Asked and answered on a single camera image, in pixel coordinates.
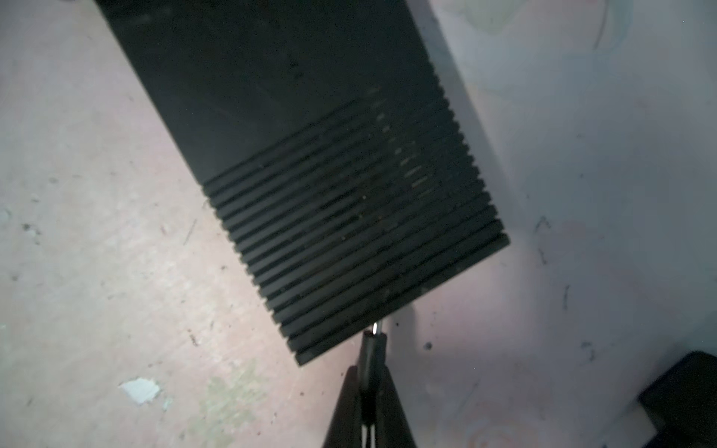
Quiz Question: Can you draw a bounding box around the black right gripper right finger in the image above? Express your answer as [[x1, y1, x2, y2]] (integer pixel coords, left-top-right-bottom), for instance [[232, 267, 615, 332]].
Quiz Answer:
[[369, 367, 418, 448]]

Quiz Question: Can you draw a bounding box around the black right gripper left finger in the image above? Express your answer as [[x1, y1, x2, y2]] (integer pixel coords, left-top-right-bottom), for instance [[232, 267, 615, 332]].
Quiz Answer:
[[322, 366, 363, 448]]

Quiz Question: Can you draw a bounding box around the black adapter cord with plug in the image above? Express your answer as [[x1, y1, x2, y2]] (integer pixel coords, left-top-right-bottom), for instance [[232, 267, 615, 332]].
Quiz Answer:
[[357, 320, 388, 427]]

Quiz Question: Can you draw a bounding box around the black ribbed network switch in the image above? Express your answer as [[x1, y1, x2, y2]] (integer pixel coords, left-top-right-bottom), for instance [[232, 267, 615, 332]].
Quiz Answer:
[[98, 1, 509, 364]]

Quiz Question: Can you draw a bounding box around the black power adapter near switch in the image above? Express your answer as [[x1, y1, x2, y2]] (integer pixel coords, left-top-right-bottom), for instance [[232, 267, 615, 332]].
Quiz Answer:
[[638, 351, 716, 448]]

